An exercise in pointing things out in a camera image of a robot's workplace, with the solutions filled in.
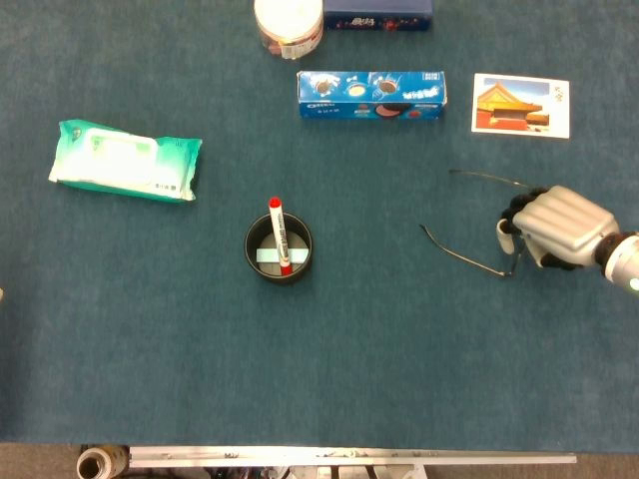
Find brown tape roll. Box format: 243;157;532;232
75;445;131;479

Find pale blue flat eraser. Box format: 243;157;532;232
256;247;310;262

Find dark blue rectangular box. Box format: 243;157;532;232
322;0;434;32

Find blue Oreo cookie box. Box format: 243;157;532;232
296;70;448;121

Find palace picture postcard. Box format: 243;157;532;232
470;72;571;141

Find green white wet wipes pack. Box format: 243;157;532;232
48;118;204;204

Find blue felt table cloth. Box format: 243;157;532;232
0;0;639;455

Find clear plastic jar white lid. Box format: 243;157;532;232
253;0;324;61

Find red cap whiteboard marker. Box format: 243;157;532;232
268;197;294;276

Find thin-framed eyeglasses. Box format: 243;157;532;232
420;169;538;279

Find black mesh pen holder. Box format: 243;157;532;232
243;212;315;286

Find aluminium rail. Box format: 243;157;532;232
128;445;578;469

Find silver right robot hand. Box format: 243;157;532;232
495;185;621;271

